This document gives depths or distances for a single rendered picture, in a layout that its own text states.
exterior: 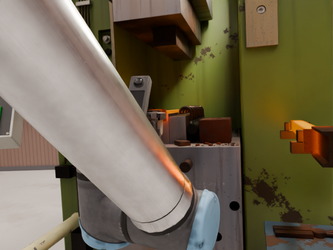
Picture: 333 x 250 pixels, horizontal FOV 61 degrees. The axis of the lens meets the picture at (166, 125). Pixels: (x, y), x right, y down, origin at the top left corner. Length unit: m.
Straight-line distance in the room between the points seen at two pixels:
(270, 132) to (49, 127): 0.76
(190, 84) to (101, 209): 0.91
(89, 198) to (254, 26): 0.68
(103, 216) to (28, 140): 5.18
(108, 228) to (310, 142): 0.33
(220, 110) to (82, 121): 1.05
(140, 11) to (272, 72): 0.43
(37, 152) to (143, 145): 5.30
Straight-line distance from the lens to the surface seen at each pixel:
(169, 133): 0.79
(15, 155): 5.77
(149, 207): 0.31
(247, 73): 0.91
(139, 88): 0.63
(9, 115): 0.88
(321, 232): 0.79
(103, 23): 1.05
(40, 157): 5.53
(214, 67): 1.26
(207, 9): 1.11
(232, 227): 0.77
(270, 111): 0.91
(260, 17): 0.92
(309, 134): 0.46
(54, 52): 0.20
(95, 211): 0.46
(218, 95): 1.25
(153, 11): 0.84
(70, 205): 1.15
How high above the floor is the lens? 1.02
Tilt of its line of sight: 4 degrees down
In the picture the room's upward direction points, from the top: 3 degrees counter-clockwise
